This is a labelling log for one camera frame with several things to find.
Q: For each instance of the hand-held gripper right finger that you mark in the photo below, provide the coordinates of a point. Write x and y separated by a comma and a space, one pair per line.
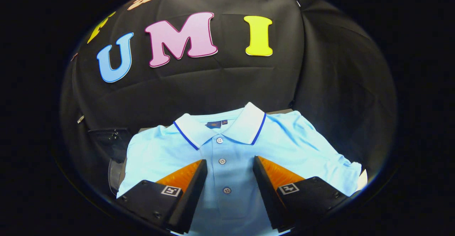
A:
268, 193

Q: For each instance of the light blue polo shirt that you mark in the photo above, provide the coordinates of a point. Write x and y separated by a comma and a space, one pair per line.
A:
231, 147

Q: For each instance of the copper clip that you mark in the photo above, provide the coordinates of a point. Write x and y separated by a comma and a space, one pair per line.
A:
74, 57

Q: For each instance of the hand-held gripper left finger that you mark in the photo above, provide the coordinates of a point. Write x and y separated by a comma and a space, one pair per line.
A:
190, 197

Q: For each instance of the dark washing machine lid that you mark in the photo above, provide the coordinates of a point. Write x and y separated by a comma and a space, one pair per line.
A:
106, 140

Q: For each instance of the grey cabinet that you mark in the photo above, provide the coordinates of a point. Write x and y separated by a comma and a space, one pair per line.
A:
282, 111

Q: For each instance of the silver metal clip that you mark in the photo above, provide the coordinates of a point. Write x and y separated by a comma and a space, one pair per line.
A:
80, 119

